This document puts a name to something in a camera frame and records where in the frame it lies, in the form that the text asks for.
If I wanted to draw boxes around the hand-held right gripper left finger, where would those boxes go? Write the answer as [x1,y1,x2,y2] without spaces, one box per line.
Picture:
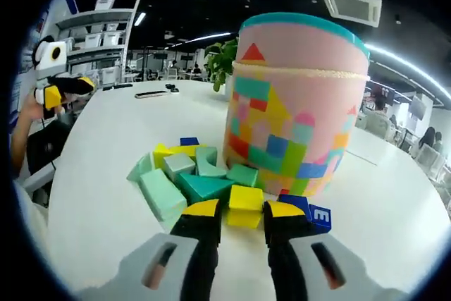
[73,198,223,301]

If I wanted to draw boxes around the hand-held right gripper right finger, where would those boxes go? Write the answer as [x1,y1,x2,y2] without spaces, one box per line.
[263,199,412,301]

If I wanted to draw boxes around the blue letter toy block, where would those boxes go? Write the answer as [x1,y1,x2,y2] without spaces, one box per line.
[308,204,333,230]
[278,194,314,223]

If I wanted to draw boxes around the pile of toy blocks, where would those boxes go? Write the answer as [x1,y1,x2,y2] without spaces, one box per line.
[125,137,260,224]

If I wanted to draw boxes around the yellow toy block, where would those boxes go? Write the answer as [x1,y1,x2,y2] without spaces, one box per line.
[225,184,264,230]

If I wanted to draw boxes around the pink toy storage bucket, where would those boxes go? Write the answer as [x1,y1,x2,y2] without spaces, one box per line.
[221,11,371,199]

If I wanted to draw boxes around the rows of white storage bins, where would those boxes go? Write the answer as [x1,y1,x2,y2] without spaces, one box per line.
[68,22,128,80]

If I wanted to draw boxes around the group of white office chairs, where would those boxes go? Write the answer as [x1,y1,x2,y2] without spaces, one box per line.
[354,106,451,189]

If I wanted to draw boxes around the person's left hand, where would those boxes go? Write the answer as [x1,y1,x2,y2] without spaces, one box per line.
[20,99,65,126]

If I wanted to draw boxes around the black flat case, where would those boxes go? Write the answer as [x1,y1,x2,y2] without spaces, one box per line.
[101,82,134,91]

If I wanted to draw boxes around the grey metal shelf rack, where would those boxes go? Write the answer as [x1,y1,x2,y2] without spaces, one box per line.
[54,0,142,83]

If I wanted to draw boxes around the smartphone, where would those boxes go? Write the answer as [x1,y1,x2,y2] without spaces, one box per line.
[135,90,169,99]

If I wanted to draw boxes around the white armrest office chair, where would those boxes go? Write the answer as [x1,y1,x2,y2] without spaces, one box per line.
[20,165,57,207]

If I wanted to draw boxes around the short ceiling light strip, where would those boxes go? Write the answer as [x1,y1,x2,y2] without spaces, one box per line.
[168,32,232,49]

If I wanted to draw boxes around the green potted plant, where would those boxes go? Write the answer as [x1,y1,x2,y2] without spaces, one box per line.
[204,38,240,93]

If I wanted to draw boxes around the curved ceiling light strip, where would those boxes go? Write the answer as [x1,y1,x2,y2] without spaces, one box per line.
[364,43,451,103]

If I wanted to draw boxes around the ceiling air conditioner unit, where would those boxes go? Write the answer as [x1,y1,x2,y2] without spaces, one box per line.
[319,0,383,29]

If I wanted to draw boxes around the wall-mounted monitor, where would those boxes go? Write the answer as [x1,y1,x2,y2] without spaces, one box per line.
[410,95,428,121]

